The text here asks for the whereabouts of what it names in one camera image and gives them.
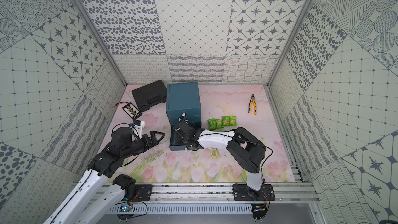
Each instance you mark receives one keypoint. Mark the green circuit board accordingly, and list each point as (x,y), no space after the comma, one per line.
(124,208)

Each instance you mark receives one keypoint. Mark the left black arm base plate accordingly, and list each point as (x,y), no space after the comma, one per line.
(140,192)

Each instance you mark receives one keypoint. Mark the teal plastic drawer cabinet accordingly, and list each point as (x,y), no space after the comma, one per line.
(183,98)

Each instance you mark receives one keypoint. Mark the teal bottom drawer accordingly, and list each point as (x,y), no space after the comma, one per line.
(178,136)

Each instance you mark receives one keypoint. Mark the green cookie packet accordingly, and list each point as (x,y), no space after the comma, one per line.
(212,124)
(232,121)
(226,120)
(219,123)

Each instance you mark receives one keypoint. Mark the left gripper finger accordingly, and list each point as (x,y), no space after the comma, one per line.
(155,136)
(150,144)

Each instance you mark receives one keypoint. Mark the yellow black pliers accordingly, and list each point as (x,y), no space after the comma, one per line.
(252,108)

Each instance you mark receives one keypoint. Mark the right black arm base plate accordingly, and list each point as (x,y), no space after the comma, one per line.
(242,192)

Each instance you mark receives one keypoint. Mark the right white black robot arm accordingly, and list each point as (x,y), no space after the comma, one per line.
(245,148)

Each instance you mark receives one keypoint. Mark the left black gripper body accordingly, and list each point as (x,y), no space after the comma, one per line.
(148,138)

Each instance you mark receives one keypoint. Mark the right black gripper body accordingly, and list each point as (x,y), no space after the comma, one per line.
(184,139)

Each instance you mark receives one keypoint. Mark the aluminium mounting rail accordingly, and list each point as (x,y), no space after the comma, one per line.
(224,193)

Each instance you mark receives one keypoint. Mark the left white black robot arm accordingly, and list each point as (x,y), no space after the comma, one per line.
(76,209)

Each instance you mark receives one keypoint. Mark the black plastic case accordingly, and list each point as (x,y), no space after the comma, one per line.
(150,95)

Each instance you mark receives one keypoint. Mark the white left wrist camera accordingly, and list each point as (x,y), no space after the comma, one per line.
(137,127)

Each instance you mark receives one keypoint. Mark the white slotted cable duct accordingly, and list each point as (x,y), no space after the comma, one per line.
(222,208)

